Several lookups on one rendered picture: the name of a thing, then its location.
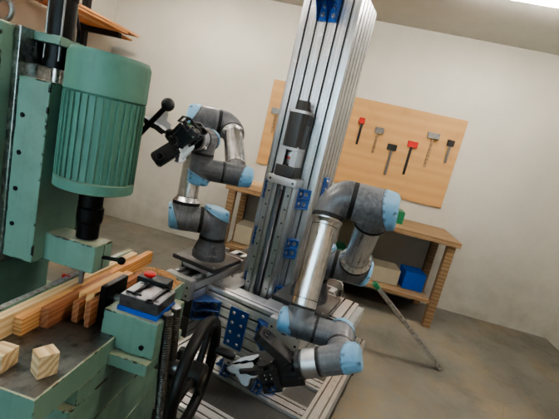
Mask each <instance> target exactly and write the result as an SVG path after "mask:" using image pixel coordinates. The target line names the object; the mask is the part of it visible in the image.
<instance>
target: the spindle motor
mask: <svg viewBox="0 0 559 419"><path fill-rule="evenodd" d="M150 83H151V68H150V66H149V65H147V64H145V63H143V62H139V61H137V60H134V59H131V58H129V57H124V56H121V55H117V54H115V53H111V52H106V51H103V50H99V49H96V48H92V47H85V46H81V45H75V44H71V45H70V47H69V48H68V49H67V54H66V61H65V69H64V77H63V83H62V86H63V87H64V88H62V99H61V106H60V113H59V121H58V128H57V142H56V149H55V156H54V164H53V172H52V184H53V185H55V186H56V187H57V188H60V189H63V190H66V191H70V192H72V193H76V194H79V195H87V196H94V197H104V198H114V197H124V196H128V195H132V193H133V188H134V182H135V177H136V167H137V161H138V155H139V150H140V145H141V135H142V130H143V124H144V119H145V114H146V107H145V106H146V104H147V99H148V93H149V88H150Z"/></svg>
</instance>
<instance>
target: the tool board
mask: <svg viewBox="0 0 559 419"><path fill-rule="evenodd" d="M285 83H286V81H281V80H277V79H275V80H274V84H273V88H272V92H271V96H270V103H269V107H268V110H267V115H266V118H265V126H264V129H263V134H262V137H261V142H260V148H259V153H258V156H257V161H256V163H260V164H263V165H267V164H268V160H269V156H270V149H271V146H272V141H273V138H274V133H275V127H276V123H277V119H278V115H279V112H280V105H281V101H282V97H283V93H284V86H285ZM467 124H468V121H464V120H460V119H456V118H452V117H448V116H441V115H437V114H433V113H429V112H426V111H418V110H414V109H410V108H407V107H402V106H395V105H391V104H388V103H383V102H379V101H372V100H369V99H364V98H360V97H355V99H354V105H353V109H352V112H351V116H350V118H349V124H348V128H347V131H346V135H345V137H344V143H343V147H342V150H341V154H340V157H339V163H338V166H337V170H336V173H335V177H334V182H336V183H338V182H340V181H345V180H352V181H356V182H358V183H362V184H366V185H372V186H375V187H379V188H382V189H386V190H391V191H394V192H397V193H399V194H400V196H401V199H404V200H410V201H413V202H417V203H420V204H424V205H430V206H433V207H437V208H440V209H441V207H442V204H443V199H444V196H445V194H446V191H447V188H448V184H449V181H450V178H451V175H452V172H453V168H454V166H455V162H456V159H457V157H458V152H459V150H460V147H461V144H462V141H463V137H464V134H465V131H466V129H467Z"/></svg>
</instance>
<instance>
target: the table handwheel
mask: <svg viewBox="0 0 559 419"><path fill-rule="evenodd" d="M220 337H221V322H220V319H219V318H218V317H216V316H215V315H211V316H209V317H207V318H205V319H204V320H203V321H202V322H201V323H200V325H199V326H198V327H197V329H196V330H195V331H194V333H193V335H192V336H191V338H190V340H189V342H188V343H187V345H186V348H185V350H184V352H183V354H182V356H181V359H180V360H177V359H176V360H175V361H172V362H171V361H169V371H168V373H170V374H171V375H174V377H173V379H172V381H171V386H170V389H169V392H168V395H167V399H166V404H165V409H164V414H163V419H176V414H177V410H178V406H179V405H180V403H181V401H182V400H183V398H184V396H185V395H186V393H187V392H188V391H189V390H190V388H191V387H193V388H194V389H195V391H194V393H193V395H192V397H191V399H190V402H189V404H188V405H187V407H186V409H185V411H184V412H183V414H182V416H181V418H180V419H192V418H193V417H194V415H195V413H196V411H197V409H198V407H199V405H200V402H201V400H202V398H203V396H204V394H205V390H206V388H207V386H208V383H209V380H210V377H211V374H212V372H213V368H214V365H215V360H216V358H217V354H216V353H215V349H216V348H218V347H219V346H220ZM209 343H210V346H209V349H208V353H207V356H206V360H205V363H203V362H204V358H205V354H206V350H207V348H208V345H209ZM201 344H202V345H201ZM200 345H201V348H200ZM199 348H200V351H199V354H198V357H197V359H196V360H194V359H195V355H196V354H197V352H198V350H199Z"/></svg>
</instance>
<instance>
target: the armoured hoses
mask: <svg viewBox="0 0 559 419"><path fill-rule="evenodd" d="M162 318H163V319H164V320H165V323H164V328H163V329H164V330H163V335H162V340H161V341H162V342H161V351H160V359H159V360H160V361H159V365H158V366H159V367H158V374H157V376H158V377H157V384H156V385H157V386H156V404H155V412H154V419H163V414H164V409H165V404H166V399H167V395H168V392H169V389H170V386H171V381H172V379H173V377H174V375H171V374H170V373H168V371H169V361H171V362H172V361H175V360H176V359H177V350H178V341H179V339H178V338H179V331H180V330H179V329H180V322H181V321H180V320H181V306H180V305H178V304H175V305H172V306H171V311H169V312H164V313H163V317H162Z"/></svg>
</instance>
